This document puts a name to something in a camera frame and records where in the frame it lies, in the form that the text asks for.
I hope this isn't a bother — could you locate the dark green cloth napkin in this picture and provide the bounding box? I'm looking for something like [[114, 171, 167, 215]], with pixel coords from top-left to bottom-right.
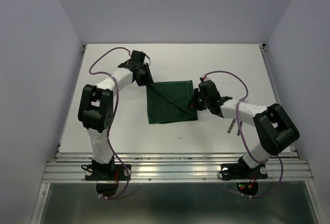
[[146, 80, 198, 124]]

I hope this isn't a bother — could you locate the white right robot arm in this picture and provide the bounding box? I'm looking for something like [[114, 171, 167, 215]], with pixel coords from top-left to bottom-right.
[[188, 79, 300, 178]]

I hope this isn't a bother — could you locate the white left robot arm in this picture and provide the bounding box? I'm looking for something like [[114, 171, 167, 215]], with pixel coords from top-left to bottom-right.
[[78, 47, 153, 180]]

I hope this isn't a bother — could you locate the steel fork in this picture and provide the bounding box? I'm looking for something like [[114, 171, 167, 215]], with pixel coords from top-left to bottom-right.
[[227, 119, 236, 133]]

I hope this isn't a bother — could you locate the steel table knife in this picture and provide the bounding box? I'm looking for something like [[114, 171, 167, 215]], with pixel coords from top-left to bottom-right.
[[237, 122, 243, 136]]

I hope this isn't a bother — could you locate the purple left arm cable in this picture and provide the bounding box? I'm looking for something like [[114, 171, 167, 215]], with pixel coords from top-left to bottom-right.
[[89, 46, 135, 200]]

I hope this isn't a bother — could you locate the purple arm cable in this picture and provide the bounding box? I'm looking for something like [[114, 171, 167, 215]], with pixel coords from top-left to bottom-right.
[[89, 46, 135, 200], [201, 70, 284, 199]]

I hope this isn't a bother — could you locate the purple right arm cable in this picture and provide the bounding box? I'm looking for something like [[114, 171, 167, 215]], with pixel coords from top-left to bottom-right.
[[201, 70, 284, 199]]

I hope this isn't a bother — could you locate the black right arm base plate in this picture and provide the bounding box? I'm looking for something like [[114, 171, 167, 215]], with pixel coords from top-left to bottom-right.
[[218, 158, 268, 181]]

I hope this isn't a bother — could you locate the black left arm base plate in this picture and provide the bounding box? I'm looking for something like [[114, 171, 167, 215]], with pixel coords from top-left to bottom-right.
[[81, 159, 131, 181]]

